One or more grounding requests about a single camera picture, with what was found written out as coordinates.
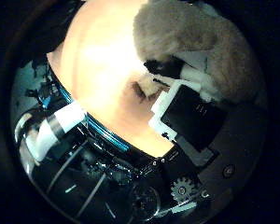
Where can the brown plush hedgehog toy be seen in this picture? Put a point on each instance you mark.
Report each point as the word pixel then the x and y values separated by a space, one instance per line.
pixel 233 53

